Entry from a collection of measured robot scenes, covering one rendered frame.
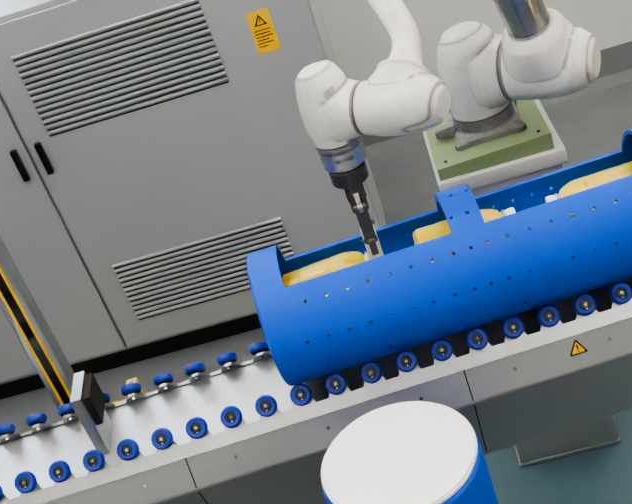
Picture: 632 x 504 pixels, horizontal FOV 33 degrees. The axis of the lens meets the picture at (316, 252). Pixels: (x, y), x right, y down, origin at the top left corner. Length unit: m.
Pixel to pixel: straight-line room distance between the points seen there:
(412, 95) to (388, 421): 0.58
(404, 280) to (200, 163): 1.82
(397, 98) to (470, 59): 0.72
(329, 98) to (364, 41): 2.98
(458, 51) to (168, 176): 1.49
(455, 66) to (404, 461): 1.11
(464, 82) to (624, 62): 2.63
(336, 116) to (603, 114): 3.05
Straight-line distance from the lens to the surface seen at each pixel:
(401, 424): 1.95
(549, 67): 2.55
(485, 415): 2.30
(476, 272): 2.07
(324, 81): 2.00
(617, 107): 4.99
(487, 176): 2.68
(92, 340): 4.23
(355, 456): 1.92
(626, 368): 2.33
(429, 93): 1.93
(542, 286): 2.12
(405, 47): 2.02
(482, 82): 2.64
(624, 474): 3.21
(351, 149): 2.06
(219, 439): 2.25
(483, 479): 1.88
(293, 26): 3.58
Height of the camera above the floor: 2.31
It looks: 31 degrees down
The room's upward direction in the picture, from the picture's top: 20 degrees counter-clockwise
